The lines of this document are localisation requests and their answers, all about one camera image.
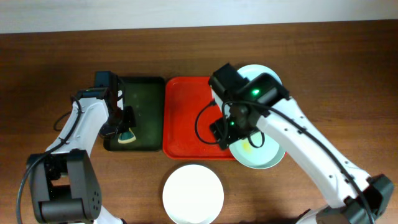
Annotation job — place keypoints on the dark green tray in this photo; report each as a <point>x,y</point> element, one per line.
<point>146,96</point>

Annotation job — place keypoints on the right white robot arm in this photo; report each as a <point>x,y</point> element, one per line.
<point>253,99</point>

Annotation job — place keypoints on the red tray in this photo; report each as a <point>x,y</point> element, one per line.
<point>185,97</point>

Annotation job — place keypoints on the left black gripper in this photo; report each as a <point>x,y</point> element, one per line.
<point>125,119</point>

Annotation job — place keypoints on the mint green plate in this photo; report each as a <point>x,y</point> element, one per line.
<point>265,157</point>

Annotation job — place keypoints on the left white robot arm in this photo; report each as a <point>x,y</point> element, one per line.
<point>63,185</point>

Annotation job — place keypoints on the green yellow sponge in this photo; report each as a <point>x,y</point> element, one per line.
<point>126,137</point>

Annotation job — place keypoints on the white plate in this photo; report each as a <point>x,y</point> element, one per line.
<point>193,194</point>

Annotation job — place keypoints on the light blue plate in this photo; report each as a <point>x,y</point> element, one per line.
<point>253,70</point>

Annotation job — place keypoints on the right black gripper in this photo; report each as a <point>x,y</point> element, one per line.
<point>220,131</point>

